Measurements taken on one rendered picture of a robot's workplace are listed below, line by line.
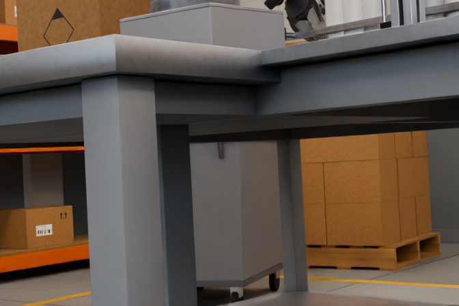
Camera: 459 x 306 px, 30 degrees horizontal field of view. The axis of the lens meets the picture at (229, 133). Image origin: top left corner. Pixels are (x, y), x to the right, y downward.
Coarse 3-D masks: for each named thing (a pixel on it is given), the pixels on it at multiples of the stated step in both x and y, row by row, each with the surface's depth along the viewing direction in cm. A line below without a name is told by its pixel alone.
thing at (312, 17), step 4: (312, 8) 189; (312, 12) 189; (308, 16) 190; (312, 16) 189; (316, 16) 188; (312, 20) 189; (316, 20) 188; (324, 20) 190; (312, 24) 189; (316, 24) 188; (320, 24) 187; (324, 24) 188; (316, 28) 188; (320, 36) 187; (324, 36) 187
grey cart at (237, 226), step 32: (192, 160) 386; (224, 160) 381; (256, 160) 400; (192, 192) 387; (224, 192) 382; (256, 192) 400; (224, 224) 383; (256, 224) 399; (224, 256) 384; (256, 256) 399
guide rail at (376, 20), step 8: (432, 8) 163; (440, 8) 162; (448, 8) 161; (456, 8) 159; (344, 24) 179; (352, 24) 177; (360, 24) 176; (368, 24) 174; (376, 24) 173; (296, 32) 188; (304, 32) 187; (312, 32) 185; (320, 32) 183; (328, 32) 182; (288, 40) 191
